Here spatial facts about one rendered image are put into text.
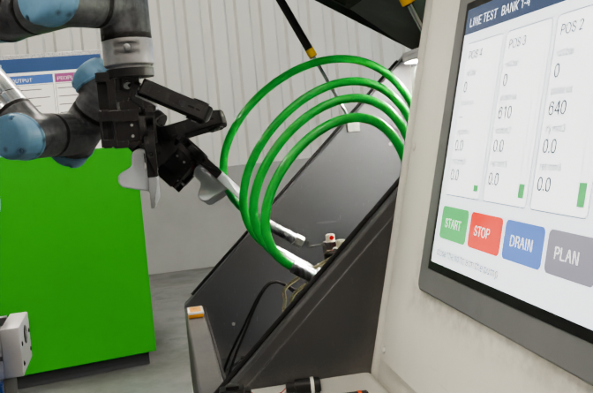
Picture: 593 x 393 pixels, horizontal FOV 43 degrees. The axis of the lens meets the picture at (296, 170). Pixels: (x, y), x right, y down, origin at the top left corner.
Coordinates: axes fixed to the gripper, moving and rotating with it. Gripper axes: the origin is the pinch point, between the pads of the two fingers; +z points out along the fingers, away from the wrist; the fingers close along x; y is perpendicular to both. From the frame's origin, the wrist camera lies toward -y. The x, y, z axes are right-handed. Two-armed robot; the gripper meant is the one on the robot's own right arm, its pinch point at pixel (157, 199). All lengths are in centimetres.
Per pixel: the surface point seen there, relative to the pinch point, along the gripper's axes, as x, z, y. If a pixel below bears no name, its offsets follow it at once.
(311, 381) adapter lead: 29.3, 21.7, -16.2
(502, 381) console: 59, 14, -27
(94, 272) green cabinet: -329, 62, 42
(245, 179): -3.3, -1.4, -14.1
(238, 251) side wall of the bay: -43.0, 16.1, -15.5
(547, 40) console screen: 59, -14, -34
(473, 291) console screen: 52, 8, -28
